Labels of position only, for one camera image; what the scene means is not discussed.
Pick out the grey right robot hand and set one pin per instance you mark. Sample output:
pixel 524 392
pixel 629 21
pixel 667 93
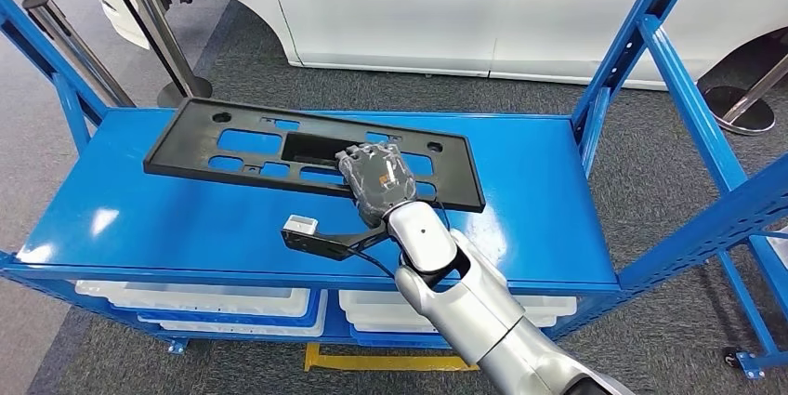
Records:
pixel 378 180

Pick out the black plastic plate part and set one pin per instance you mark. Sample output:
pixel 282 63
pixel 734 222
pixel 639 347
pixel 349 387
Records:
pixel 185 146

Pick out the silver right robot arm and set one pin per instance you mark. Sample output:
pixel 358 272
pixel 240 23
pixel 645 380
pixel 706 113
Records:
pixel 474 312

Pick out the blue metal shelf rack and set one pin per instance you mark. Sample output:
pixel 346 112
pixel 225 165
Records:
pixel 185 226

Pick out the white plastic bin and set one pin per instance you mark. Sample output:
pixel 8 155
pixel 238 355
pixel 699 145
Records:
pixel 369 306
pixel 246 329
pixel 185 297

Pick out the white car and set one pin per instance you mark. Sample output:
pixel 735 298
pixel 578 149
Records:
pixel 400 16

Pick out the chrome stanchion pole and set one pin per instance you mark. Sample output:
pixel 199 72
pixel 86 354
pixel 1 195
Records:
pixel 183 92
pixel 72 44
pixel 739 112

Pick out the black barrier belt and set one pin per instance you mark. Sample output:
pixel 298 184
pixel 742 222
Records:
pixel 138 21

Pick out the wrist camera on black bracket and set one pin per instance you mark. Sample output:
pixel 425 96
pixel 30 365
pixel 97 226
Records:
pixel 320 244

